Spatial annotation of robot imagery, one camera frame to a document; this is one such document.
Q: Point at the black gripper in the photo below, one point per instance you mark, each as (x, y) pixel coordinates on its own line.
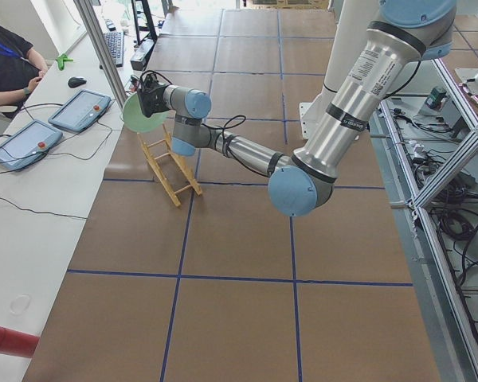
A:
(154, 100)

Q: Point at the light green ceramic plate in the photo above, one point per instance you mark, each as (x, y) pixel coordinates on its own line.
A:
(136, 121)

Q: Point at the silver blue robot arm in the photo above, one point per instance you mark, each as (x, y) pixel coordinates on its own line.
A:
(374, 40)

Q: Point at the wooden dish rack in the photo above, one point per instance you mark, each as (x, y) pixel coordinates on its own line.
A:
(170, 169)

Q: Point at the black keyboard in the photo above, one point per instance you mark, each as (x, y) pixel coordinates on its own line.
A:
(114, 41)

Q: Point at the far blue teach pendant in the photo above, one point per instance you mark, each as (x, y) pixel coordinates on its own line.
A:
(80, 111)

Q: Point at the blue teach pendant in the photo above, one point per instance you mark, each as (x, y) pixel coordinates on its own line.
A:
(28, 145)
(80, 111)

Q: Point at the black computer mouse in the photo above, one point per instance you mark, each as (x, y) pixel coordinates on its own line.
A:
(76, 81)

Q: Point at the green plastic clamp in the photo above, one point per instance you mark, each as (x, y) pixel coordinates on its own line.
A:
(62, 60)

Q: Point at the near blue teach pendant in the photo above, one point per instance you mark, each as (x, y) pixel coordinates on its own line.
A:
(28, 145)

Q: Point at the seated person in black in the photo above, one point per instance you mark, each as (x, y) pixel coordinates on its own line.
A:
(22, 68)

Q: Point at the brown paper table cover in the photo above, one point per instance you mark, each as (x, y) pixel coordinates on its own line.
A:
(226, 288)

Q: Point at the red cylinder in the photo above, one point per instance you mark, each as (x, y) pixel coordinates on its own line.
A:
(16, 343)

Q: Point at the aluminium frame post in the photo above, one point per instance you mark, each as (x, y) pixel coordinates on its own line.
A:
(117, 78)

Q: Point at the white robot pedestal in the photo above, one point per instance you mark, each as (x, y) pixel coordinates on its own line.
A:
(350, 39)

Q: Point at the aluminium side frame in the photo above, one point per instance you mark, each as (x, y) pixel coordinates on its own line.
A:
(433, 129)

